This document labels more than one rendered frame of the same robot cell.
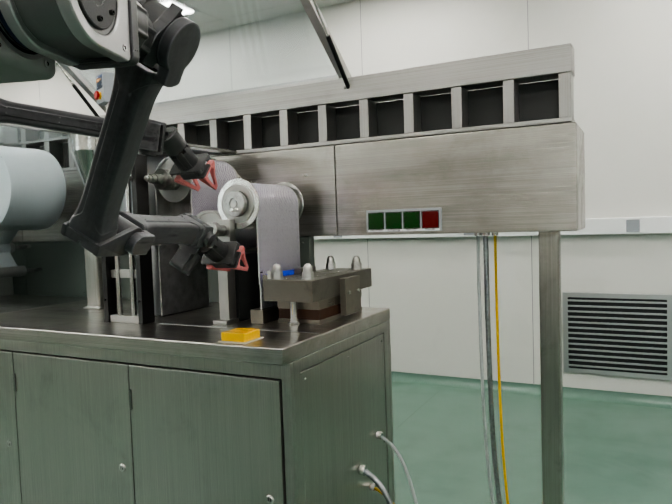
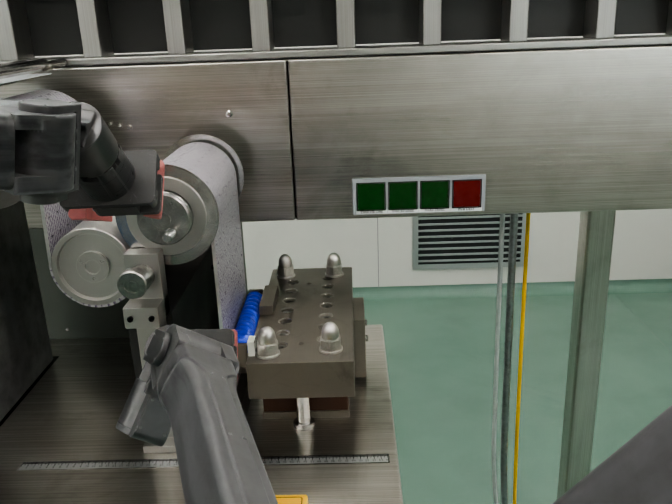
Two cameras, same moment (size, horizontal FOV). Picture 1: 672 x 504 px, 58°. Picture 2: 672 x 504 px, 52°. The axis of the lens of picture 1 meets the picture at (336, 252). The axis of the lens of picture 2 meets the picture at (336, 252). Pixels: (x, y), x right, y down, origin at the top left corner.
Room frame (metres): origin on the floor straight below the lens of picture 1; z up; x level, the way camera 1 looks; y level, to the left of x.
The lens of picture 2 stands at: (0.82, 0.48, 1.51)
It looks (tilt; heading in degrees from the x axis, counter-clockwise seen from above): 19 degrees down; 334
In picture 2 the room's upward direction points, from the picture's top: 2 degrees counter-clockwise
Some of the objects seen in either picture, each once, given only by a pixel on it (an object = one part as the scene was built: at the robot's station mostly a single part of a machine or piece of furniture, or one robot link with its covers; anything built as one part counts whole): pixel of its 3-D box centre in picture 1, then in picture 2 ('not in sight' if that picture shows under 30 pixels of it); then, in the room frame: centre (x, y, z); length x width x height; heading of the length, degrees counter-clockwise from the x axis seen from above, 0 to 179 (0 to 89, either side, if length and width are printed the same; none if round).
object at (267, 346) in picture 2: (277, 271); (267, 340); (1.72, 0.17, 1.05); 0.04 x 0.04 x 0.04
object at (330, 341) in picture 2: (307, 271); (330, 335); (1.68, 0.08, 1.05); 0.04 x 0.04 x 0.04
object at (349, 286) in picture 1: (351, 294); (360, 336); (1.82, -0.04, 0.96); 0.10 x 0.03 x 0.11; 153
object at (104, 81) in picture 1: (104, 88); not in sight; (2.06, 0.76, 1.66); 0.07 x 0.07 x 0.10; 40
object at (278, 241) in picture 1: (279, 250); (231, 278); (1.86, 0.17, 1.11); 0.23 x 0.01 x 0.18; 153
